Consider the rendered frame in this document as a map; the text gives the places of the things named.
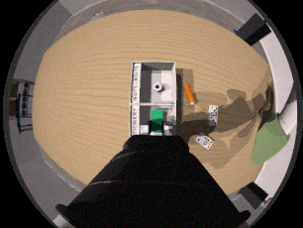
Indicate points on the white domino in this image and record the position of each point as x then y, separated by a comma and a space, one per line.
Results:
204, 140
213, 115

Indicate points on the orange aa battery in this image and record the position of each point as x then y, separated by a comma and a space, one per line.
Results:
189, 93

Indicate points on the green and white eraser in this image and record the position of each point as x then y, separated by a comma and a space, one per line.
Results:
156, 118

